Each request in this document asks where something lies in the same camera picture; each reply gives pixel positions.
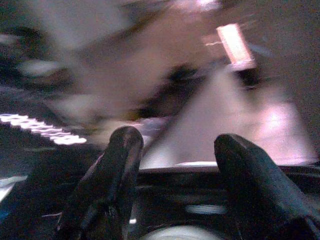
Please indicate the black garment with white print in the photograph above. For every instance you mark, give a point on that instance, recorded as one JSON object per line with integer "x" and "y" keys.
{"x": 37, "y": 160}

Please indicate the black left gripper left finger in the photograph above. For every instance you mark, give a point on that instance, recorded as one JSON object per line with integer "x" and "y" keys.
{"x": 110, "y": 180}

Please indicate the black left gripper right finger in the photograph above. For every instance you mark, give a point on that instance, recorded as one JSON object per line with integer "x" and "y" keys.
{"x": 252, "y": 185}

